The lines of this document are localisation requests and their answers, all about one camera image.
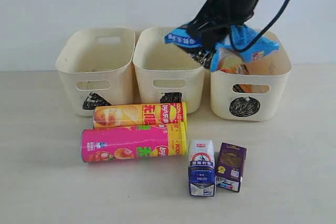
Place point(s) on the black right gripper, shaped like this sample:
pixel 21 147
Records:
pixel 211 25

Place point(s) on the orange chip bag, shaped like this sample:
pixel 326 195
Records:
pixel 233 65

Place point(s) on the blue chip bag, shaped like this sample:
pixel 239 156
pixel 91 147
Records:
pixel 239 38

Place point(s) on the yellow Lays chip can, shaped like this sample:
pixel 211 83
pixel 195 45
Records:
pixel 139 114

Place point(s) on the purple milk carton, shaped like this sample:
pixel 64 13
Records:
pixel 229 167

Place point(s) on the white blue milk carton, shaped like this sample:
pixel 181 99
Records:
pixel 201 168

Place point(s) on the pink Lays chip can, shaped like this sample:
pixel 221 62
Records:
pixel 132 142

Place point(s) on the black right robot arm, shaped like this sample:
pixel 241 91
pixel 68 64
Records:
pixel 221 22

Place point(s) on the cream bin with square mark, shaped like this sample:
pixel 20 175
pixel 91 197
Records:
pixel 165 73

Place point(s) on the cream bin with circle mark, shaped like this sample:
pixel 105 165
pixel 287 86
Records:
pixel 252 97

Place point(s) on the cream bin with triangle mark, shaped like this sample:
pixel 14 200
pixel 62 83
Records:
pixel 95 67

